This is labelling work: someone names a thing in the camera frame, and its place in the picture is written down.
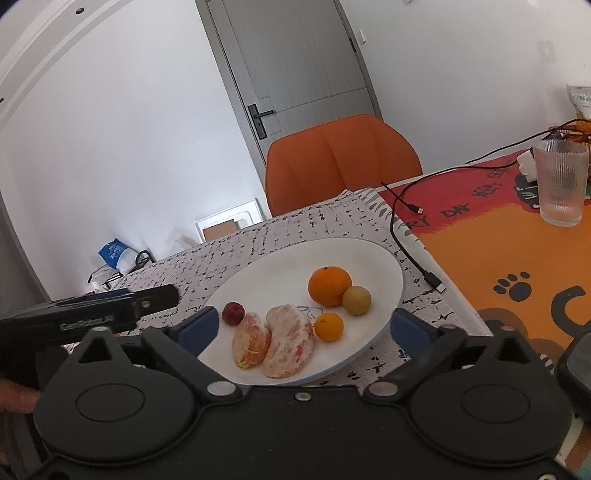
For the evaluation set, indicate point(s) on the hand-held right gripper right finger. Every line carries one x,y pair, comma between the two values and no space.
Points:
408,330

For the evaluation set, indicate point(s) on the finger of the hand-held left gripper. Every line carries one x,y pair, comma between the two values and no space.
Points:
154,301
113,292

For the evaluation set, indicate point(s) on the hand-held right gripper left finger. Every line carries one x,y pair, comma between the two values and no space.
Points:
201,330

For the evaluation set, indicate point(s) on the red plum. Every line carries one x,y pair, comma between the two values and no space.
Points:
233,313

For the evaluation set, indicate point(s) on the peeled grapefruit piece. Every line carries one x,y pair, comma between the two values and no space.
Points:
251,341
290,341

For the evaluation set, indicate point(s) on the yellow-brown round fruit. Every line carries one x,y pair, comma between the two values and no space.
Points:
356,301

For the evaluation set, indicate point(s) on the small orange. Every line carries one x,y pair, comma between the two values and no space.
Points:
329,327

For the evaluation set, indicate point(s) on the large orange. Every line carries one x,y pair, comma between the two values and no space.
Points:
328,286

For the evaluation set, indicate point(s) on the white plate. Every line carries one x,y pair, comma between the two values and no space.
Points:
286,267

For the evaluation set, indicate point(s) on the person's left hand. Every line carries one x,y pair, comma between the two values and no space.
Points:
16,396

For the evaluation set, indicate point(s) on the blue plastic bag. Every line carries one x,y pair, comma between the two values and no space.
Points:
115,254

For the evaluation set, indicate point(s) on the brown cardboard piece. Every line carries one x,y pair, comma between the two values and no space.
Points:
221,230

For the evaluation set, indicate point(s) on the orange cartoon table mat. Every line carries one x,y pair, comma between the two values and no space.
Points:
485,258

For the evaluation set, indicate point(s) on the white foam board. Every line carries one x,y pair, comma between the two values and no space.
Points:
226,213

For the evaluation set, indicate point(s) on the white black-patterned tablecloth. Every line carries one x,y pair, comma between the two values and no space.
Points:
295,226

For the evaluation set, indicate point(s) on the black phone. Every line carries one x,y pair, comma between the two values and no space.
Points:
575,369

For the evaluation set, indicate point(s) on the orange chair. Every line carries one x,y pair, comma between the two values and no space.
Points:
341,161

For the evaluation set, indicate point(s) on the white charger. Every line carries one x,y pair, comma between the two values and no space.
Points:
526,166

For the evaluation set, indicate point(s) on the ribbed clear glass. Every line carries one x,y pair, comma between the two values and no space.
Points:
561,184

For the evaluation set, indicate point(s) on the snack bag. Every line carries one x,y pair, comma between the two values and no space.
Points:
581,101

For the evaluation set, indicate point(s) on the grey door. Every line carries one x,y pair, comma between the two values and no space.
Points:
295,50

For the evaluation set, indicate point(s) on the small white wall switch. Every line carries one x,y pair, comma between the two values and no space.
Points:
362,36

